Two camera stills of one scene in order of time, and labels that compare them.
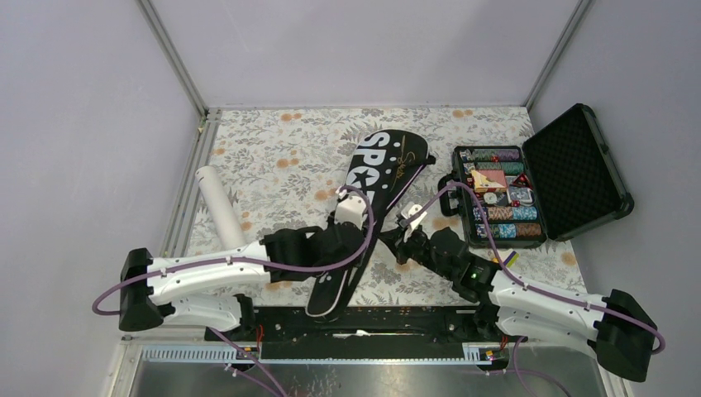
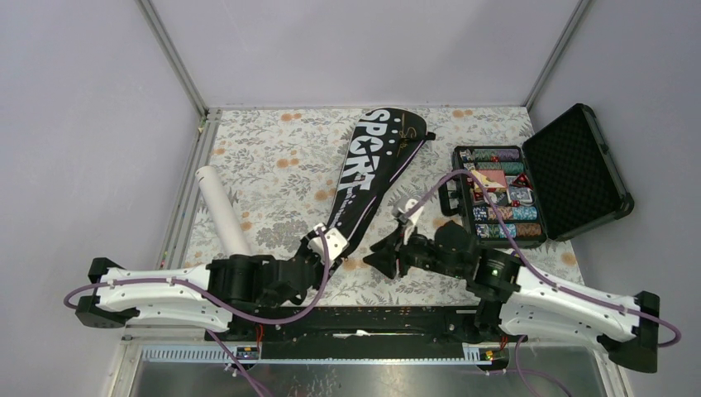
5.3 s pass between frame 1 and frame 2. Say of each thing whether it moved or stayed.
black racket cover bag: moved
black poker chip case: stayed
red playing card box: stayed
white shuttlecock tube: stayed
